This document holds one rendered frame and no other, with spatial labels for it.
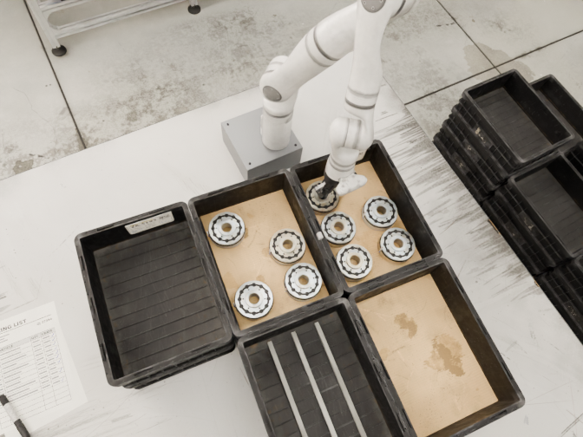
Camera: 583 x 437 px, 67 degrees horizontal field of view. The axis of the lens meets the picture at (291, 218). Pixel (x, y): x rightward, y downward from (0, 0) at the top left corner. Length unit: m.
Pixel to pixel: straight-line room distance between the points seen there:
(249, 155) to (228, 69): 1.35
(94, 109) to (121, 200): 1.21
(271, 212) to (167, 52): 1.73
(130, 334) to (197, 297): 0.19
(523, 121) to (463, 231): 0.81
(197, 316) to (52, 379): 0.44
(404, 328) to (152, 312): 0.68
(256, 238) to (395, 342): 0.48
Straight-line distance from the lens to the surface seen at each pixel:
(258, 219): 1.30
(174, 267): 1.27
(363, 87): 0.97
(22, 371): 1.47
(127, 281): 1.29
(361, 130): 1.03
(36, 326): 1.48
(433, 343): 1.29
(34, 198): 1.63
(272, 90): 1.19
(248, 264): 1.25
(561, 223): 2.21
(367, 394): 1.23
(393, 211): 1.34
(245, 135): 1.47
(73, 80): 2.84
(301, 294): 1.20
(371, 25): 0.91
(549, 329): 1.62
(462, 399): 1.31
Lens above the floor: 2.02
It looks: 66 degrees down
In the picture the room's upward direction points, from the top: 11 degrees clockwise
